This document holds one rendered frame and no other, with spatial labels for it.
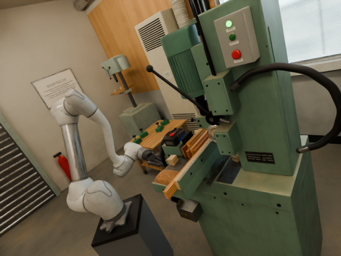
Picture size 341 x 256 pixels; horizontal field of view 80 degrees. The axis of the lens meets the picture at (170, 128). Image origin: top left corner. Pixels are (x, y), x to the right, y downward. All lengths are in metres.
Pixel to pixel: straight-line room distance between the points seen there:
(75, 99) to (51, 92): 2.44
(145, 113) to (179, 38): 2.50
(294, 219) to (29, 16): 3.96
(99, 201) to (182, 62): 0.89
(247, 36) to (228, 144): 0.41
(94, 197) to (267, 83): 1.05
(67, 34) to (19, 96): 1.27
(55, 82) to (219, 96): 3.29
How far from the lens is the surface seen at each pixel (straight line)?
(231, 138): 0.88
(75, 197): 1.48
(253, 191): 0.99
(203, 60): 0.92
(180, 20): 2.54
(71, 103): 1.37
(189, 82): 0.98
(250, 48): 0.73
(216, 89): 0.79
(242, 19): 0.72
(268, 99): 0.84
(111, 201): 1.33
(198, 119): 1.11
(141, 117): 3.32
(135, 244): 1.41
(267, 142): 0.94
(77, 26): 4.21
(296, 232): 1.10
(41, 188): 3.86
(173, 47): 0.97
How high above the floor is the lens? 1.47
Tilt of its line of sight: 21 degrees down
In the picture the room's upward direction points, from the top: 23 degrees counter-clockwise
